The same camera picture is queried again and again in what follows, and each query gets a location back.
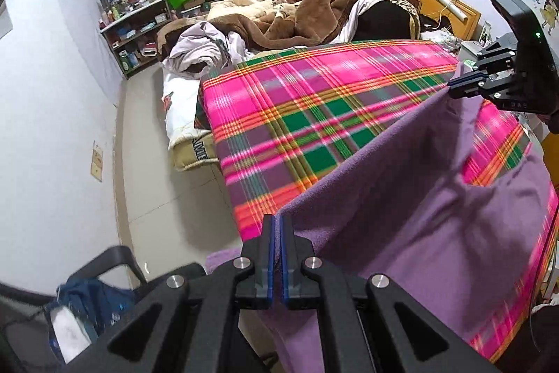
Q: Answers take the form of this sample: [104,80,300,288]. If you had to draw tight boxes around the navy drawstring bag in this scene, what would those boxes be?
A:
[46,277,136,365]

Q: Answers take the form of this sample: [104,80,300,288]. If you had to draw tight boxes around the cream fleece blanket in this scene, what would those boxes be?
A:
[207,0,302,22]

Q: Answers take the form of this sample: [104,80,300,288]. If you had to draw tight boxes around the black mesh office chair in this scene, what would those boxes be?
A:
[0,245,206,373]

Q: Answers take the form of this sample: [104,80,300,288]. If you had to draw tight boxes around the white crumpled garment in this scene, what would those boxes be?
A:
[164,21,247,74]

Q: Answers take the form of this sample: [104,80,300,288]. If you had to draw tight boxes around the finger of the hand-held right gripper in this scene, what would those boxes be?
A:
[449,33,521,88]
[448,75,523,106]

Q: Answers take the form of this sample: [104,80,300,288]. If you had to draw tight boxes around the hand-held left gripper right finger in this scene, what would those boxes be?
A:
[279,216,503,373]

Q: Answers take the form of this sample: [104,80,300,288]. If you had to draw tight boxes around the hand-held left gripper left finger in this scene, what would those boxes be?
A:
[65,214,277,373]

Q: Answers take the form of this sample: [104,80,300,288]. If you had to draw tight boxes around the beige mattress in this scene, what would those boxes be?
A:
[168,128,219,172]

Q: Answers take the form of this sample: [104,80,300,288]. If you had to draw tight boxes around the white floral quilt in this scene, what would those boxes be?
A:
[162,67,210,151]

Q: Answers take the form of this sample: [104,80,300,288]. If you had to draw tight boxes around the brown fleece blanket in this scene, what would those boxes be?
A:
[156,0,420,52]

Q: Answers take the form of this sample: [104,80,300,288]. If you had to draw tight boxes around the pink plaid blanket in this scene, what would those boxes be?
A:
[198,40,559,363]

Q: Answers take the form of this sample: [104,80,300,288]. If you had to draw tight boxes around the cluttered storage shelf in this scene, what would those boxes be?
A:
[98,0,173,80]

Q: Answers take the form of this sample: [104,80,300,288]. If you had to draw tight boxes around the beige wall socket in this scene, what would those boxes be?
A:
[91,141,104,181]

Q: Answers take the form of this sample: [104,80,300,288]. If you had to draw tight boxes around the purple pants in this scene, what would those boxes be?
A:
[205,63,559,373]

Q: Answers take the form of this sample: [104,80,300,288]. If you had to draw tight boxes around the wooden headboard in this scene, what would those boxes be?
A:
[347,0,481,42]

